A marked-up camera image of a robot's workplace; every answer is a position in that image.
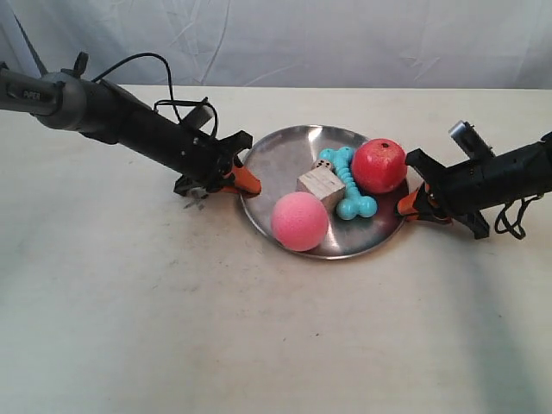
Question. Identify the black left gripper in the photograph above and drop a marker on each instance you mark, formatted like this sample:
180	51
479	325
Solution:
213	165

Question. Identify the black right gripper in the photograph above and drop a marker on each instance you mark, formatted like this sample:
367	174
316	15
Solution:
455	193

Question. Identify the round stainless steel plate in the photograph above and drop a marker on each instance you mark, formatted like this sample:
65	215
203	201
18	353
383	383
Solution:
279	158

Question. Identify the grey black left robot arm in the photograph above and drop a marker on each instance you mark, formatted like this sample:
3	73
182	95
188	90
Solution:
169	132

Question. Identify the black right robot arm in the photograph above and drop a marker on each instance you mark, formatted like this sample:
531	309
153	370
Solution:
527	170

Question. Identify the grey cross tape mark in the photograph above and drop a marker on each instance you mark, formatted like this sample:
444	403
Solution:
196	201

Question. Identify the red toy apple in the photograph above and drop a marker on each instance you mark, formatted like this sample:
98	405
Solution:
378	166

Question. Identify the turquoise rubber bone toy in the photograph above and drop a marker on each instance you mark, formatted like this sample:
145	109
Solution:
353	204

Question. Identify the pink foam ball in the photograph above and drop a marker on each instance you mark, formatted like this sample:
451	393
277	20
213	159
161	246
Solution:
299	221

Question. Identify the grey wooden cube block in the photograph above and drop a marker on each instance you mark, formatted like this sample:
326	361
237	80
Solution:
324	185

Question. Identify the small white die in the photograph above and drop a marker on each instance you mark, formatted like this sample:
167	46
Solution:
322	163

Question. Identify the white backdrop cloth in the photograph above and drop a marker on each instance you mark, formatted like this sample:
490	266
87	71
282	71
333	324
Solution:
415	44

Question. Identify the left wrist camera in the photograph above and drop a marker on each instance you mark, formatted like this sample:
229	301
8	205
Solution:
199	115

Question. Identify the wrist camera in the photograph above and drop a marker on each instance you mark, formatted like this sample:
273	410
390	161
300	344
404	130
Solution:
199	115
470	142

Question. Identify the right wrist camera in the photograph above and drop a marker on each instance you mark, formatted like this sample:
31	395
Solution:
470	142

